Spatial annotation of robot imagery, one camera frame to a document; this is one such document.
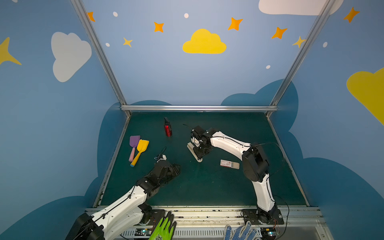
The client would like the long metal stapler magazine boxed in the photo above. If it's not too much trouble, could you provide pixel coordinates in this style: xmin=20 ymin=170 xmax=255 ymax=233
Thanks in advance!
xmin=187 ymin=143 xmax=204 ymax=163

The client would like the red white staple box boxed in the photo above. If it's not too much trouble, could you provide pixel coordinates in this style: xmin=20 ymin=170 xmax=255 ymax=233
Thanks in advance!
xmin=220 ymin=160 xmax=240 ymax=170

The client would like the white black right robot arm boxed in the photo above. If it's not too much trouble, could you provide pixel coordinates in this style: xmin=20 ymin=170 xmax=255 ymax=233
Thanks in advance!
xmin=187 ymin=126 xmax=281 ymax=224

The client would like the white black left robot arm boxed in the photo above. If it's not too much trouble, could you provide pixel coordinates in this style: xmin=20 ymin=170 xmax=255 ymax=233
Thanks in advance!
xmin=66 ymin=160 xmax=181 ymax=240

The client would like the yellow spatula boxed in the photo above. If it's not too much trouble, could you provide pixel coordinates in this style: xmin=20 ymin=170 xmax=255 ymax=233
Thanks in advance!
xmin=130 ymin=140 xmax=150 ymax=167

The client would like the red metal bottle black cap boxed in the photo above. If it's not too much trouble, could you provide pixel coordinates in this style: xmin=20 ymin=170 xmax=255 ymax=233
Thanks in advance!
xmin=164 ymin=117 xmax=173 ymax=137

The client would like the green work glove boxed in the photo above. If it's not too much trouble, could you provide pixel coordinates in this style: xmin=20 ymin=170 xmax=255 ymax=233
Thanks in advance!
xmin=149 ymin=212 xmax=177 ymax=240

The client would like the blue dotted white glove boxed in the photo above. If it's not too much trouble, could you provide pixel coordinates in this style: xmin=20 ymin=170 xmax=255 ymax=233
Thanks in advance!
xmin=223 ymin=221 xmax=259 ymax=240

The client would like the purple spatula pink handle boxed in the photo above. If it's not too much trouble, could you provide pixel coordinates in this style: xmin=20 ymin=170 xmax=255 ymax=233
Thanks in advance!
xmin=129 ymin=136 xmax=141 ymax=162

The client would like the horizontal aluminium back rail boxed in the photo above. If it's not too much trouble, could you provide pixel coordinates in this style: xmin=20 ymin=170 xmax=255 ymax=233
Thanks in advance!
xmin=121 ymin=105 xmax=278 ymax=112

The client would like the front aluminium base frame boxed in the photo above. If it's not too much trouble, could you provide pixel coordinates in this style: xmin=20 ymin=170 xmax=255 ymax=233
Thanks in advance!
xmin=73 ymin=205 xmax=334 ymax=240

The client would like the right corner aluminium post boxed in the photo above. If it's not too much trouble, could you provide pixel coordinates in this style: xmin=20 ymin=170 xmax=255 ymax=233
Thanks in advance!
xmin=266 ymin=0 xmax=336 ymax=119

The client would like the corner aluminium post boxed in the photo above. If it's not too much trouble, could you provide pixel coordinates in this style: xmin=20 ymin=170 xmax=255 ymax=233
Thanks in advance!
xmin=266 ymin=0 xmax=336 ymax=119
xmin=71 ymin=0 xmax=127 ymax=109

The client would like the left corner aluminium post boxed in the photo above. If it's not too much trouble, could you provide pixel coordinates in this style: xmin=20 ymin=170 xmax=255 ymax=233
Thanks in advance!
xmin=71 ymin=0 xmax=127 ymax=109

